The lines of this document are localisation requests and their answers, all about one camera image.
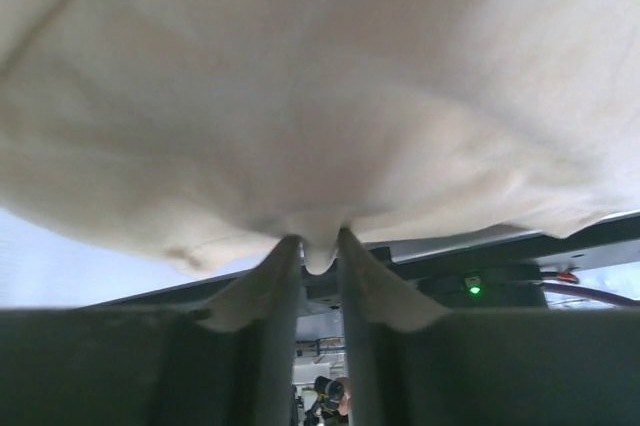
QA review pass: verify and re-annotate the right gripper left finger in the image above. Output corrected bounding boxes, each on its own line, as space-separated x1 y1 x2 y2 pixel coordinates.
193 235 301 425

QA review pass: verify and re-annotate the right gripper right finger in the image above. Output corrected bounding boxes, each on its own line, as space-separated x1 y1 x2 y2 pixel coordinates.
338 228 452 425

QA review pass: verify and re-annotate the cream yellow t shirt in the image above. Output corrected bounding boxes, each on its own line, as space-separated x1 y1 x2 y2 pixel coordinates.
1 0 639 274

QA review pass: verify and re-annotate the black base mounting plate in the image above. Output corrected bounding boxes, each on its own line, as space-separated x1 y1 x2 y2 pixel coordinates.
86 211 639 317

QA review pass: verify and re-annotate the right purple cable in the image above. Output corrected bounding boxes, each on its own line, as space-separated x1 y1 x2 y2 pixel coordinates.
542 281 640 308

